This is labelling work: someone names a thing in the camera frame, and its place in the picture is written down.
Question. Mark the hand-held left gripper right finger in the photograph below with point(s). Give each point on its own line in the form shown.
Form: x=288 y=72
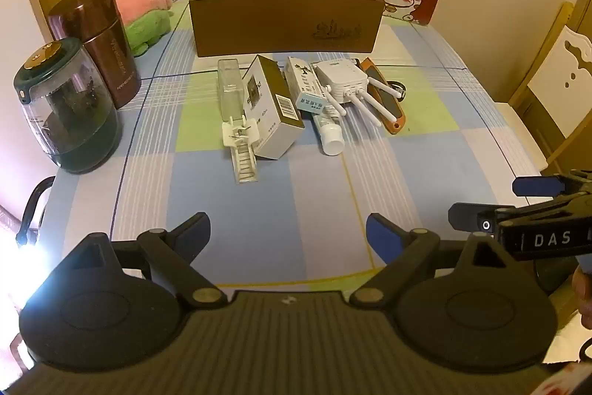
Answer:
x=379 y=234

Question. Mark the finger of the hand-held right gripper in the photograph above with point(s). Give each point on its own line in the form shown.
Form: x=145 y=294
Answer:
x=532 y=186
x=462 y=214

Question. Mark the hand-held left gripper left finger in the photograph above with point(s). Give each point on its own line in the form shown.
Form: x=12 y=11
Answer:
x=196 y=231

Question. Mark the white plastic rack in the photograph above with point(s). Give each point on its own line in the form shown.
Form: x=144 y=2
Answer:
x=243 y=154

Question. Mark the white tube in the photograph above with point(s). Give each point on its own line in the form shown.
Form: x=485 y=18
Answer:
x=330 y=134

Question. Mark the orange and black tool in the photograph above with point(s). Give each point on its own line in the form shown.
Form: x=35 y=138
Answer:
x=391 y=110

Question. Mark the gold and white box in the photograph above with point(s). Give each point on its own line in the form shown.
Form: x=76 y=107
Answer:
x=273 y=108

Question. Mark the clear plastic case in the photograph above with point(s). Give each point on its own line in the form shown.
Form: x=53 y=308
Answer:
x=230 y=87

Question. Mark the white router with antennas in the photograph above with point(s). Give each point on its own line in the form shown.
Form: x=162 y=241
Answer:
x=342 y=83

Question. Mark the white carton green print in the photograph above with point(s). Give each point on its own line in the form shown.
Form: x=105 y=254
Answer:
x=305 y=85

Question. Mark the brown cardboard box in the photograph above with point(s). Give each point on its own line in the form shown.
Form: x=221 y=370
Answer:
x=284 y=25

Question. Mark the person's right hand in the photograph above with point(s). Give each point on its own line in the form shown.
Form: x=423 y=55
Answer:
x=583 y=291

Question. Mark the white and wooden chair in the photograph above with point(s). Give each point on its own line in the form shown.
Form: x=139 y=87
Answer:
x=562 y=66

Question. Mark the brown cylindrical canister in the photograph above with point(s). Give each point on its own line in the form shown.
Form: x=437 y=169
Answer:
x=99 y=39

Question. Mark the black metal chair frame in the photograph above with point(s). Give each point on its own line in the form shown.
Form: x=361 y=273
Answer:
x=28 y=205

